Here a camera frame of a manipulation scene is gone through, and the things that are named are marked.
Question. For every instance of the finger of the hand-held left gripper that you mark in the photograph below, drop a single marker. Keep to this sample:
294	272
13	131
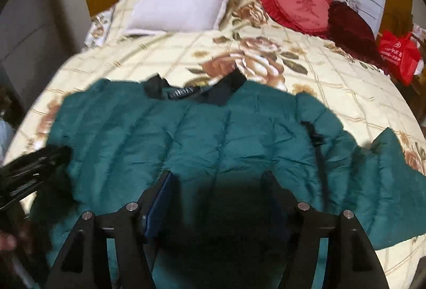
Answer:
20	194
40	162

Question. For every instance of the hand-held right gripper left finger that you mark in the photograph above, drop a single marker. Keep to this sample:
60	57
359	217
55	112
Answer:
160	205

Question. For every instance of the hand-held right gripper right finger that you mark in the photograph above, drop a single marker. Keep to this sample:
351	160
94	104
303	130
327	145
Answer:
274	197

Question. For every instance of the green puffer jacket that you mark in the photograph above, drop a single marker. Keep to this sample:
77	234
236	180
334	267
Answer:
216	142

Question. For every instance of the person's left hand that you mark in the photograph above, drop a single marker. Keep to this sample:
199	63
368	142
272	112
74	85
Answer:
6	240

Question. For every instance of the grey refrigerator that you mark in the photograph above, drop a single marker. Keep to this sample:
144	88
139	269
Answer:
30	36

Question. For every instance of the cream floral bedspread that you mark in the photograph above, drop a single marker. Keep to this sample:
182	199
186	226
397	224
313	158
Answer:
332	76

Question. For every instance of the dark red velvet pillow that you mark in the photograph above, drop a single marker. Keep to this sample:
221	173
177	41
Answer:
352	32

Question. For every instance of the red plastic bag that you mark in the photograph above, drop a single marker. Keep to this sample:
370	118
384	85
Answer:
397	56

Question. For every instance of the red heart-shaped pillow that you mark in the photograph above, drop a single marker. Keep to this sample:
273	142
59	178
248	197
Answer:
296	7

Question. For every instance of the white square pillow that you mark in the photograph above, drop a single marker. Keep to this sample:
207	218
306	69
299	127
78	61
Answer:
183	2

